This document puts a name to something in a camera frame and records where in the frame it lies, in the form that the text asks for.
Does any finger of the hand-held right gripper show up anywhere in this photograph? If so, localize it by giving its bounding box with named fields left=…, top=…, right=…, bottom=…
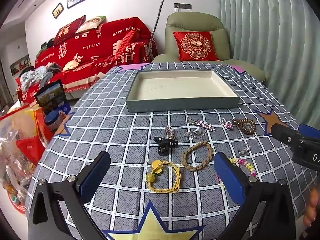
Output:
left=298, top=124, right=320, bottom=141
left=271, top=123, right=302, bottom=147

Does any green armchair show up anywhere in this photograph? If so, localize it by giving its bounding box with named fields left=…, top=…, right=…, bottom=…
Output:
left=151, top=12, right=266, bottom=83

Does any yellow plush item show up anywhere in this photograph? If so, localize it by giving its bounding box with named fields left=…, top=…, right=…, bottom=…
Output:
left=62, top=60, right=80, bottom=71

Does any pink flower hair clip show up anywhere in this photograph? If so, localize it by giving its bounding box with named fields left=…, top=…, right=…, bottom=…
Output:
left=186, top=118, right=216, bottom=132

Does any pale green curtain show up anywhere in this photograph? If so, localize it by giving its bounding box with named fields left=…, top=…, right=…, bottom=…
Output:
left=216, top=0, right=320, bottom=120

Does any cream patterned pillow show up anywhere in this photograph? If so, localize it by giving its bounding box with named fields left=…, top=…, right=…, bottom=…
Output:
left=75, top=16, right=107, bottom=34

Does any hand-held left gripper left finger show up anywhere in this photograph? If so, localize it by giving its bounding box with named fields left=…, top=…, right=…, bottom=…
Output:
left=27, top=151, right=112, bottom=240

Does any black hair claw clip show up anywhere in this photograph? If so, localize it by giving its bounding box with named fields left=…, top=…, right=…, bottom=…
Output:
left=154, top=136, right=179, bottom=157

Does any pile of grey-blue clothes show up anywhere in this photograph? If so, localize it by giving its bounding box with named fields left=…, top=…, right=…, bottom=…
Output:
left=20, top=64, right=62, bottom=92

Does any brown braided bracelet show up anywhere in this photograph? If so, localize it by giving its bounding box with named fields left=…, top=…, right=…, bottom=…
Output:
left=181, top=141, right=215, bottom=172

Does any small black picture frame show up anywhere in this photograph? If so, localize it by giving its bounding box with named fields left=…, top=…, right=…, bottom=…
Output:
left=52, top=2, right=65, bottom=19

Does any colourful bead bracelet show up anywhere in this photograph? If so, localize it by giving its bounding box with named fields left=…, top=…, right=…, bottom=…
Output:
left=217, top=157, right=257, bottom=188

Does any person's right hand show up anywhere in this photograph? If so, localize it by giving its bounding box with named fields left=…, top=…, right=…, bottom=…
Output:
left=302, top=187, right=320, bottom=228

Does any red embroidered cushion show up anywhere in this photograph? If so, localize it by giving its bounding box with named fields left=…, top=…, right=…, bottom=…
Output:
left=172, top=31, right=220, bottom=62

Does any pink heart pendant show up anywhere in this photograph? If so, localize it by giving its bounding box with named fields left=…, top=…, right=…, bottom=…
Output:
left=220, top=118, right=235, bottom=130

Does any red printed pillow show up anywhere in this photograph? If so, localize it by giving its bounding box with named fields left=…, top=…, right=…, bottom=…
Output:
left=54, top=15, right=86, bottom=40

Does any grey-green shallow tray box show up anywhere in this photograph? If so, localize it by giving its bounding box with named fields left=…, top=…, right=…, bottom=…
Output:
left=125, top=69, right=240, bottom=113

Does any silver rhinestone brooch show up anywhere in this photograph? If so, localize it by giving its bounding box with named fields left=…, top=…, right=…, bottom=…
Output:
left=164, top=126, right=176, bottom=139

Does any yellow flower hair tie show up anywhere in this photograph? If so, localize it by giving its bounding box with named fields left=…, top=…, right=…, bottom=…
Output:
left=146, top=160, right=183, bottom=193

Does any red ruffled pillow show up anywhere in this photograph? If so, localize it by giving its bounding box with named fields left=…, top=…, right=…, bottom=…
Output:
left=120, top=27, right=140, bottom=50

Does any pearl silver brooch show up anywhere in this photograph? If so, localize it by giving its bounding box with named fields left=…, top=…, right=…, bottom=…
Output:
left=184, top=127, right=206, bottom=138

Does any box with landscape print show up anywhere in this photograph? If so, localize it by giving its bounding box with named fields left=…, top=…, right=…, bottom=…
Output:
left=34, top=79, right=67, bottom=110

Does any brown spiral hair tie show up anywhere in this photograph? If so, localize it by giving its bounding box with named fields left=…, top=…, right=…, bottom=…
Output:
left=232, top=119, right=256, bottom=136

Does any small silver ornament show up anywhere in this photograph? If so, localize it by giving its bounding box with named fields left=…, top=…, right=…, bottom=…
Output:
left=237, top=144, right=251, bottom=155

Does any red covered sofa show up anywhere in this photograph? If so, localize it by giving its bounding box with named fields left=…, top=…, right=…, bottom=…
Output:
left=34, top=17, right=158, bottom=92

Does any grey checked star tablecloth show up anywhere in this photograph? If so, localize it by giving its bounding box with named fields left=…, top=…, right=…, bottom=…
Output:
left=25, top=61, right=320, bottom=240

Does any blue lidded jar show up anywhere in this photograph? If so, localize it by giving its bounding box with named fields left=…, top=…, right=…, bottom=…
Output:
left=44, top=110, right=62, bottom=133

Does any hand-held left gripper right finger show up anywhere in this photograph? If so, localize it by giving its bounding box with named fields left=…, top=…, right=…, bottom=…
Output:
left=214, top=152, right=295, bottom=240

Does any orange and red plastic bag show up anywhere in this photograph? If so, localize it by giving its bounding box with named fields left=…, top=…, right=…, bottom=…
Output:
left=0, top=105, right=54, bottom=205

